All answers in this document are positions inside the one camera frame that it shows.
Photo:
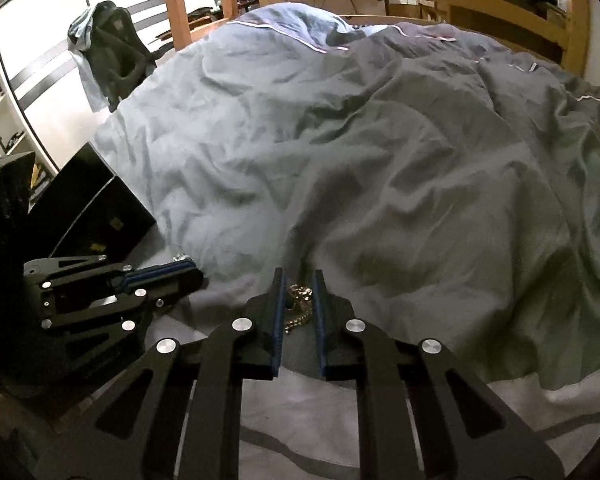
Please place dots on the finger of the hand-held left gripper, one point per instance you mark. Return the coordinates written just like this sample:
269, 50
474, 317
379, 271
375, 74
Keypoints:
175, 284
100, 272

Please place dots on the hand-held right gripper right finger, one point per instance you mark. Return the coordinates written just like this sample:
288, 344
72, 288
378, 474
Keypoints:
320, 327

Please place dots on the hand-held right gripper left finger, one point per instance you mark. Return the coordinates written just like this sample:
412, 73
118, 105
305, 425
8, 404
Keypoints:
278, 325

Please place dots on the black rectangular box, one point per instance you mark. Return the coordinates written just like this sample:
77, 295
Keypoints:
95, 205

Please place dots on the white grey striped blanket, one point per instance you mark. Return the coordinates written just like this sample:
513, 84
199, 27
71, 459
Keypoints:
290, 410

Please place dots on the grey quilt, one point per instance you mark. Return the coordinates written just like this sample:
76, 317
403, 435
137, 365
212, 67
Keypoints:
380, 185

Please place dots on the grey blue garment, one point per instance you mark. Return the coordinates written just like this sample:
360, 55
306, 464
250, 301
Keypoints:
87, 77

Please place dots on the white sliding wardrobe doors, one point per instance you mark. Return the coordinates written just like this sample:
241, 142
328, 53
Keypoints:
45, 35

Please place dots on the black office chair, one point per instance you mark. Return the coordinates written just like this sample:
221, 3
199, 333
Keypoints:
125, 60

